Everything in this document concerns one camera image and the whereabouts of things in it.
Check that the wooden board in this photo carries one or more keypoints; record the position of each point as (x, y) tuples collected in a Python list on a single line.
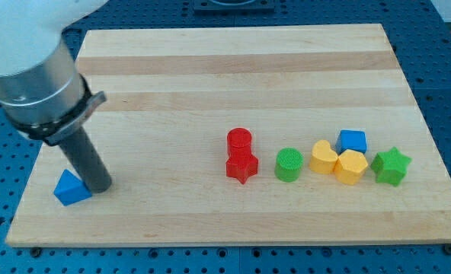
[(173, 95)]

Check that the green cylinder block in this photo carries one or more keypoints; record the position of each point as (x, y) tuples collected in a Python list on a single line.
[(288, 166)]

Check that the green star block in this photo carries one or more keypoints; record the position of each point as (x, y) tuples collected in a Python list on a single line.
[(390, 166)]

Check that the yellow hexagon block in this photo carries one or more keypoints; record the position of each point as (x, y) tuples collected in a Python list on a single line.
[(350, 167)]

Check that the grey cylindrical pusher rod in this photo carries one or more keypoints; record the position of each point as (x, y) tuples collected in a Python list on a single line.
[(83, 156)]

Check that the blue triangle block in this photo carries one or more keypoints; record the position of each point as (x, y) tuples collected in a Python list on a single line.
[(70, 189)]

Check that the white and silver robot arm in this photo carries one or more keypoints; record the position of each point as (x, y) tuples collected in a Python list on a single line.
[(41, 91)]

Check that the red cylinder block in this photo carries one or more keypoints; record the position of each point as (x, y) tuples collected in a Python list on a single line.
[(239, 143)]

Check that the blue cube block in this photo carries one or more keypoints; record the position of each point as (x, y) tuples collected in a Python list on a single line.
[(351, 139)]

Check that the yellow heart block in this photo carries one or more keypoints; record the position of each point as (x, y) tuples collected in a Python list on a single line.
[(323, 158)]

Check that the red star block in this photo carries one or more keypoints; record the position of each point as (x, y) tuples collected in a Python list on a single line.
[(241, 167)]

